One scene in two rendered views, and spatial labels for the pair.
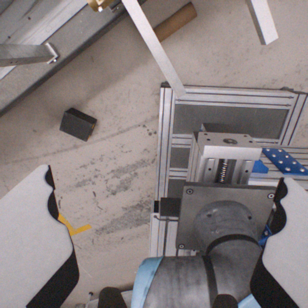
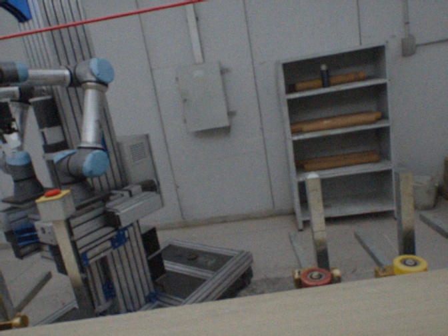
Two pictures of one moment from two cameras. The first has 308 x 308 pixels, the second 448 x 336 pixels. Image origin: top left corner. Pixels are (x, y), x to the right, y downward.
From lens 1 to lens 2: 1.43 m
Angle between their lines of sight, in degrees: 56
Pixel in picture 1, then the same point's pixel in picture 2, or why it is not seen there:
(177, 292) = (77, 161)
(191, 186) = not seen: hidden behind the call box
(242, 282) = (60, 165)
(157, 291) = (81, 161)
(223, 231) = (67, 187)
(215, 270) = (67, 169)
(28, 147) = not seen: outside the picture
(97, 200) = not seen: hidden behind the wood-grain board
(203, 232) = (79, 189)
